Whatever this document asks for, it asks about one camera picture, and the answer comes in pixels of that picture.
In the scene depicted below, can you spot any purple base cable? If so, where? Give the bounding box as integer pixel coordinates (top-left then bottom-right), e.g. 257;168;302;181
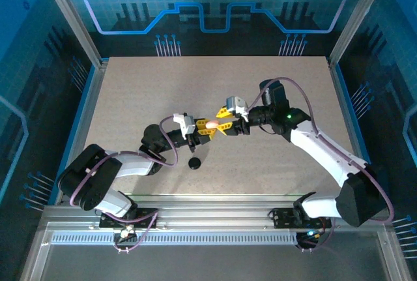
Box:
295;220;335;253
113;212;160;254

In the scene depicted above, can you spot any aluminium frame post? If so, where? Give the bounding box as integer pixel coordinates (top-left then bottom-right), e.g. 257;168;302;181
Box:
328;0;392;64
36;0;109;67

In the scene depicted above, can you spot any grey metal plate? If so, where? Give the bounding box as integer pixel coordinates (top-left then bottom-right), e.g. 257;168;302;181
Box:
38;243;397;281

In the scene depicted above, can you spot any aluminium side frame rail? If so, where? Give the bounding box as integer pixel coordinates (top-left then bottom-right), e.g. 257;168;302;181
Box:
327;56;374;168
53;59;110;205

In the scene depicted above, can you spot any grey slotted cable duct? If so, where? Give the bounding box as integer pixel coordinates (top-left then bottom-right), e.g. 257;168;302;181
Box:
50;231;299;246

